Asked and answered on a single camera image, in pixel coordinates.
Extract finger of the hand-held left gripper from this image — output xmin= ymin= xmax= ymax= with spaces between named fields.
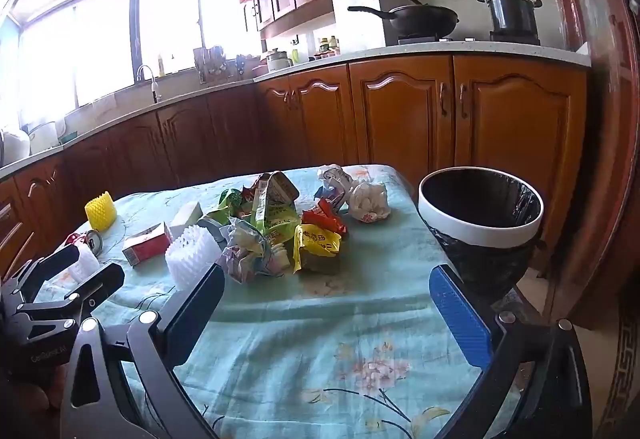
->
xmin=0 ymin=245 xmax=82 ymax=305
xmin=17 ymin=263 xmax=126 ymax=320

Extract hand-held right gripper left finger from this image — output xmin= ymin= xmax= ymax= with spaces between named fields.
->
xmin=60 ymin=263 xmax=227 ymax=439

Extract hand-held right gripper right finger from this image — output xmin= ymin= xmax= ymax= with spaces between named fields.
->
xmin=429 ymin=264 xmax=596 ymax=439

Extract printed paper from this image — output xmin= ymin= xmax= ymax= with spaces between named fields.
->
xmin=314 ymin=164 xmax=356 ymax=210
xmin=217 ymin=219 xmax=291 ymax=287

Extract white waste bin black liner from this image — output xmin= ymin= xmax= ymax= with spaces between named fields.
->
xmin=418 ymin=166 xmax=545 ymax=300

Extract green snack bag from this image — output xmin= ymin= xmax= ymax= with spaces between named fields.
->
xmin=199 ymin=186 xmax=303 ymax=252

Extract crushed red drink can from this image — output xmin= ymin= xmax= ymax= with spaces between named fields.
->
xmin=65 ymin=229 xmax=104 ymax=256

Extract large white foam fruit net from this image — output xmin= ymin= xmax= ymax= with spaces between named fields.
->
xmin=165 ymin=225 xmax=223 ymax=292

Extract red and white carton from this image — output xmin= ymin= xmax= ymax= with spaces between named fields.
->
xmin=121 ymin=221 xmax=173 ymax=267

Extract yellow foam fruit net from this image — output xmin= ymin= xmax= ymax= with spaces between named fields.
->
xmin=84 ymin=190 xmax=118 ymax=233

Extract white small box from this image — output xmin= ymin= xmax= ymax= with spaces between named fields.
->
xmin=169 ymin=200 xmax=203 ymax=232

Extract floral teal tablecloth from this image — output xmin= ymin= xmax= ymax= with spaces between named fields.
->
xmin=30 ymin=162 xmax=526 ymax=439

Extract white bucket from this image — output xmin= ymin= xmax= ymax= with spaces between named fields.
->
xmin=27 ymin=120 xmax=66 ymax=152

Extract yellow snack packet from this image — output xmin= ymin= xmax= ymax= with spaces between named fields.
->
xmin=292 ymin=223 xmax=343 ymax=275

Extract green milk carton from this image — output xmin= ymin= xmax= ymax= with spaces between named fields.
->
xmin=252 ymin=170 xmax=301 ymax=220

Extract crumpled white paper ball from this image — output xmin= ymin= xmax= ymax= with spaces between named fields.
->
xmin=347 ymin=179 xmax=391 ymax=223

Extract red snack packet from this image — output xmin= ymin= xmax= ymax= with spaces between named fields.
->
xmin=300 ymin=198 xmax=348 ymax=237

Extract chrome kitchen faucet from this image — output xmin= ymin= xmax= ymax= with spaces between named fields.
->
xmin=136 ymin=64 xmax=163 ymax=104

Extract wooden base cabinets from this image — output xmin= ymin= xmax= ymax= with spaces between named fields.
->
xmin=0 ymin=54 xmax=591 ymax=270

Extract kitchen window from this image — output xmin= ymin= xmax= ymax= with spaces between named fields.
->
xmin=0 ymin=0 xmax=261 ymax=130

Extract dish rack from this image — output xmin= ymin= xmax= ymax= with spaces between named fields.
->
xmin=193 ymin=45 xmax=228 ymax=82

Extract white kitchen countertop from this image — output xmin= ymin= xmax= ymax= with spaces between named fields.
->
xmin=0 ymin=40 xmax=593 ymax=180

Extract gas stove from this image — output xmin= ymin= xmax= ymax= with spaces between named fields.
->
xmin=397 ymin=32 xmax=543 ymax=46

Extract row of seasoning bottles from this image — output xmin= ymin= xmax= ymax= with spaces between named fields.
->
xmin=315 ymin=35 xmax=342 ymax=57

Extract black wok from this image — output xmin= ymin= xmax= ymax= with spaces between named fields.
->
xmin=347 ymin=0 xmax=460 ymax=37

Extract dark steel cooking pot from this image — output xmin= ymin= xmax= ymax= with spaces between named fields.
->
xmin=476 ymin=0 xmax=543 ymax=34

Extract wrapped wooden door frame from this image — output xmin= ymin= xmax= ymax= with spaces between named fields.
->
xmin=530 ymin=0 xmax=640 ymax=320

